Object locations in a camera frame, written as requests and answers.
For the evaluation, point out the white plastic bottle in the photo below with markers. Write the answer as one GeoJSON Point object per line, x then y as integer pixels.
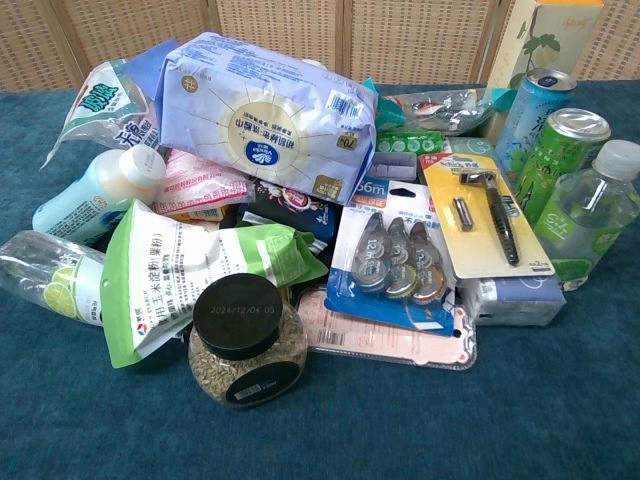
{"type": "Point", "coordinates": [75, 197]}

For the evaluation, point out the clear green label water bottle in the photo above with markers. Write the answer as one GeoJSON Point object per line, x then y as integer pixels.
{"type": "Point", "coordinates": [585, 215]}

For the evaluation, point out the clear bottle with lime label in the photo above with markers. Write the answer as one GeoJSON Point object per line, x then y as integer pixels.
{"type": "Point", "coordinates": [47, 272]}

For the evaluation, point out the black snack packet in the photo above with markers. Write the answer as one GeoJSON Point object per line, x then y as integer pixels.
{"type": "Point", "coordinates": [290, 212]}

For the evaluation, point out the correction tape blister pack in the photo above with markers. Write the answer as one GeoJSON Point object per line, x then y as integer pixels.
{"type": "Point", "coordinates": [395, 260]}

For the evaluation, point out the grey plastic pill box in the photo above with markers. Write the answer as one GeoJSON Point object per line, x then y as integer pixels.
{"type": "Point", "coordinates": [392, 166]}

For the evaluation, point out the yellow packet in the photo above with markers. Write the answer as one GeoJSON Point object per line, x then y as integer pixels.
{"type": "Point", "coordinates": [202, 215]}

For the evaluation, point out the pink card blister pack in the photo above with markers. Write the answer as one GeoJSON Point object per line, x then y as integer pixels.
{"type": "Point", "coordinates": [395, 345]}

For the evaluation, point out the glass spice jar black lid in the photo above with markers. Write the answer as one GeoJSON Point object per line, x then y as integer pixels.
{"type": "Point", "coordinates": [245, 345]}

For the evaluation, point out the green candy roll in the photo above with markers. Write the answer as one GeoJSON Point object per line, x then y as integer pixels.
{"type": "Point", "coordinates": [410, 143]}

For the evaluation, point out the pink white snack packet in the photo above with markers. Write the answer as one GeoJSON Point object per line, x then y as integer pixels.
{"type": "Point", "coordinates": [197, 187]}

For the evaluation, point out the lavender tissue pack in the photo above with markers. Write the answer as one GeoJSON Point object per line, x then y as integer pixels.
{"type": "Point", "coordinates": [265, 115]}

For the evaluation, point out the green white corn starch bag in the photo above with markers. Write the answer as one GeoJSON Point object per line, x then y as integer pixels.
{"type": "Point", "coordinates": [165, 270]}

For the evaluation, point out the yellow razor blister pack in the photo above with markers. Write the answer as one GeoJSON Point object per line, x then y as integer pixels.
{"type": "Point", "coordinates": [487, 215]}

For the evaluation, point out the clear bag with clips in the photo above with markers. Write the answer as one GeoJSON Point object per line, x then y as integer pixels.
{"type": "Point", "coordinates": [440, 110]}

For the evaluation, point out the silver blue small box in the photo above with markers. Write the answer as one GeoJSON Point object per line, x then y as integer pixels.
{"type": "Point", "coordinates": [515, 300]}

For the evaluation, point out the woven folding screen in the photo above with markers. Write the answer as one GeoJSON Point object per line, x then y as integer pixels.
{"type": "Point", "coordinates": [300, 35]}

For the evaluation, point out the light blue drink can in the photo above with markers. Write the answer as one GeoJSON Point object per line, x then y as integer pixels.
{"type": "Point", "coordinates": [530, 117]}

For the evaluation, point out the blue plastic bag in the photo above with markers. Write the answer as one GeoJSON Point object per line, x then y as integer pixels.
{"type": "Point", "coordinates": [150, 62]}

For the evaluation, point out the green drink can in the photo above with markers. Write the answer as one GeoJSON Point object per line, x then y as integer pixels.
{"type": "Point", "coordinates": [555, 160]}

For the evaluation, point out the silver green print bag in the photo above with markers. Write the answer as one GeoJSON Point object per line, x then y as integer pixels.
{"type": "Point", "coordinates": [105, 112]}

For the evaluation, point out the beige box with leaf print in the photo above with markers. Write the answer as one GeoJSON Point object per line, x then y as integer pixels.
{"type": "Point", "coordinates": [540, 45]}

